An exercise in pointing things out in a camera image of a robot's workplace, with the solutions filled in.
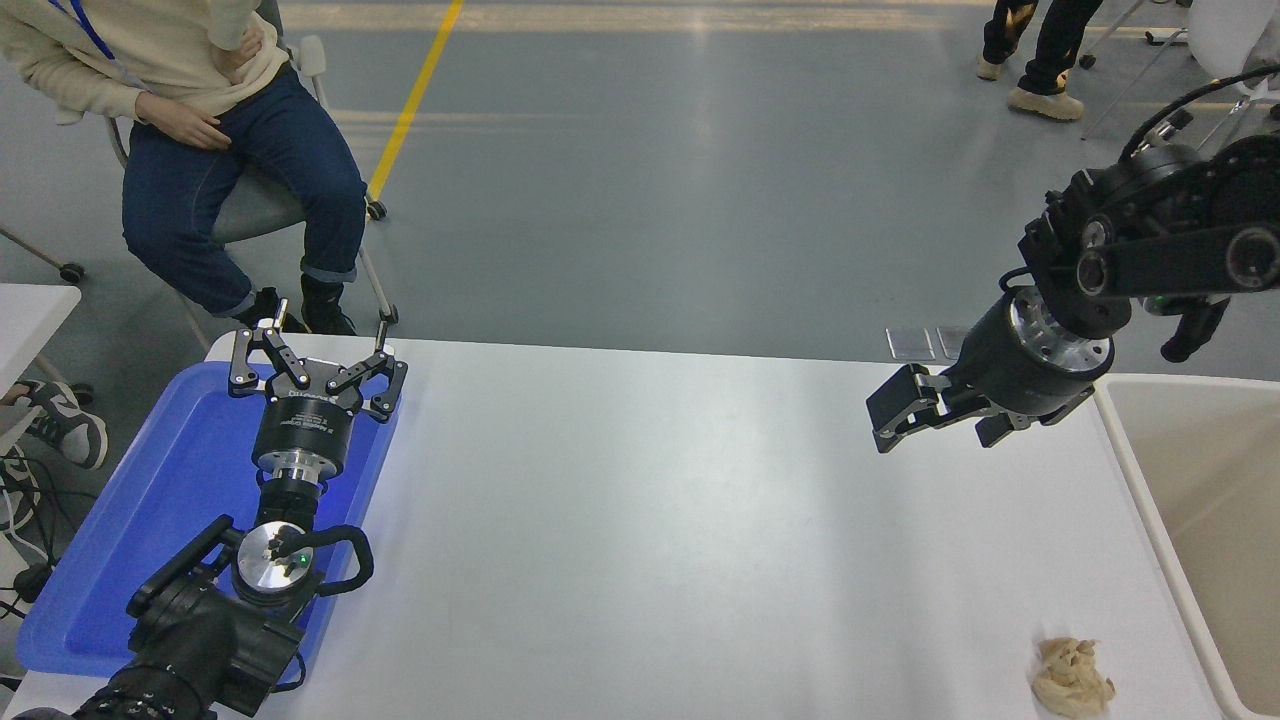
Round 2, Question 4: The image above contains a blue plastic tray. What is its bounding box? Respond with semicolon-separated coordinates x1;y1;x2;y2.
15;360;401;691

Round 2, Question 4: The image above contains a seated person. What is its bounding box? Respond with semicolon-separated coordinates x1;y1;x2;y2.
0;0;369;336

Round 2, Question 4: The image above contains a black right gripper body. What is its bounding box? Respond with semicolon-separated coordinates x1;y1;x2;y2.
945;295;1096;419

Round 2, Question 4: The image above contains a black floor cable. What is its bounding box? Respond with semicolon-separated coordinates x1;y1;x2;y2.
0;470;76;621

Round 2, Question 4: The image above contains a black and white sneaker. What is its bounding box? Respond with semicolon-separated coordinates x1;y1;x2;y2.
2;380;109;471

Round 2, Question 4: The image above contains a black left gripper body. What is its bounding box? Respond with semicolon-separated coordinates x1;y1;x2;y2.
250;358;365;467

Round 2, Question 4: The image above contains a tan paper ball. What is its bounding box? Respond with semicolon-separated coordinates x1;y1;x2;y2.
1031;637;1117;720

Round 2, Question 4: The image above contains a chair leg with caster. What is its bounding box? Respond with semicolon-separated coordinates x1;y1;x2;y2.
0;228;86;283

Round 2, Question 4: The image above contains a blue lanyard with badge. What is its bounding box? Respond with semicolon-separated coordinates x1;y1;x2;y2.
48;0;121;63

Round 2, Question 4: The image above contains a small white side table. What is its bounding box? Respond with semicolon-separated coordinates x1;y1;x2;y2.
0;284;96;403

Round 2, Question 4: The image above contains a large pale bin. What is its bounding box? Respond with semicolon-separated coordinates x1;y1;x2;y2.
1090;372;1280;720

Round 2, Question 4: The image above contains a white chair with metal legs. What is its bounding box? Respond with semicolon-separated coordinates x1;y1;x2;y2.
1080;0;1280;151

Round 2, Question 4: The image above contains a seated person's right hand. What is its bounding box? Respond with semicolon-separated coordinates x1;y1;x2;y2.
135;90;233;152

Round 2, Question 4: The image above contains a seated person's left hand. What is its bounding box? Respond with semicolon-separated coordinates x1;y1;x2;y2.
217;24;267;84

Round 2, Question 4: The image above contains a standing person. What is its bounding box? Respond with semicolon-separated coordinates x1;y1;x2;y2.
977;0;1104;123

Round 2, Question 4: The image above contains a grey office chair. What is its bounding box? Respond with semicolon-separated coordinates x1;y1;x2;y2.
105;0;401;351

